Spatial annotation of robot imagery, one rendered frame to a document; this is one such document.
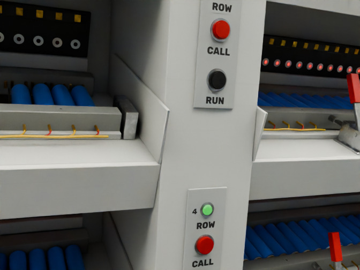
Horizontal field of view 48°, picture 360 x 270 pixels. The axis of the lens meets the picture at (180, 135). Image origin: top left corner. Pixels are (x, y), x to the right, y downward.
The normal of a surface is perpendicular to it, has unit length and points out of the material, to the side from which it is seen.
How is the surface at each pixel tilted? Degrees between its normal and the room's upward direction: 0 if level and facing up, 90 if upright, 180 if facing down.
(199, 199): 90
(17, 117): 106
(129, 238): 90
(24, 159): 16
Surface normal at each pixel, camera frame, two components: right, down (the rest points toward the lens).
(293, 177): 0.37, 0.41
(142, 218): -0.91, 0.00
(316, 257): 0.17, -0.91
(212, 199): 0.40, 0.14
